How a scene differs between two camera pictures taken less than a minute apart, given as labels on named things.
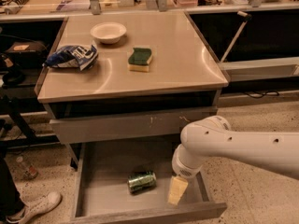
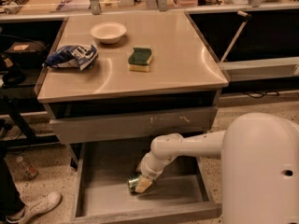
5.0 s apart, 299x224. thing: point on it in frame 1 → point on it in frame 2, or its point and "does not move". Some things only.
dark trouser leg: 10,203 does not move
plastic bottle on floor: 27,171 does not move
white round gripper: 184,169 → 149,172
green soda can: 139,182 does not move
